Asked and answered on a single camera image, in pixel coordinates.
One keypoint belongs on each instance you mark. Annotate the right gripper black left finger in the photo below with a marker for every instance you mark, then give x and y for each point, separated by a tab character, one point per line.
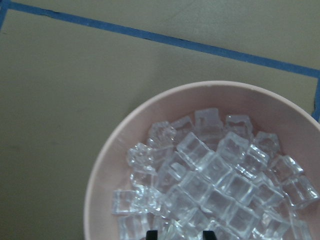
151	235

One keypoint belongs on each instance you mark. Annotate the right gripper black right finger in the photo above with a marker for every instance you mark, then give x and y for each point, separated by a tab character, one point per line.
209	235

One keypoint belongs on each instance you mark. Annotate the clear ice cubes pile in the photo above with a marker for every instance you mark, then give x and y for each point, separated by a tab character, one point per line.
202	173

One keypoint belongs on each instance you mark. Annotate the pink bowl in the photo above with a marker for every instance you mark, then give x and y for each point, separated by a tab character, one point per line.
298	132

